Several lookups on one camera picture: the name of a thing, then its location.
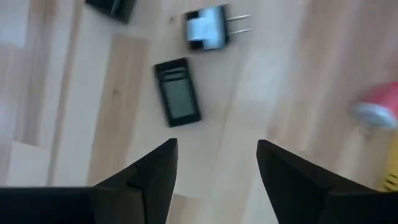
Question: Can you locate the red white USB charger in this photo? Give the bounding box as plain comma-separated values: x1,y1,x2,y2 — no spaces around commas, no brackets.
350,81,398,131

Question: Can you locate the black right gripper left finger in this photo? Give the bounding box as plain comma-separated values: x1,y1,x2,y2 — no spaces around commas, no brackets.
0,138,178,224

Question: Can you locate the black card wallet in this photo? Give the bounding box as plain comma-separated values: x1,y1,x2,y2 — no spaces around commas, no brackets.
154,57,202,128

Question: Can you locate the black white wall charger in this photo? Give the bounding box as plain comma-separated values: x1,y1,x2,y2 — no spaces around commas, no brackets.
185,4,253,51

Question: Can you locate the yellow plastic basket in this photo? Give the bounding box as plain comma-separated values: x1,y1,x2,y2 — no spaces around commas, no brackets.
379,130,398,192

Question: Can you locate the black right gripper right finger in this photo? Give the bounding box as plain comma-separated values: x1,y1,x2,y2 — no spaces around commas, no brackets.
256,139,398,224

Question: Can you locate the black labelled wall charger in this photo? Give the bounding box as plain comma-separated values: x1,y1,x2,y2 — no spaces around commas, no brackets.
85,0,137,24

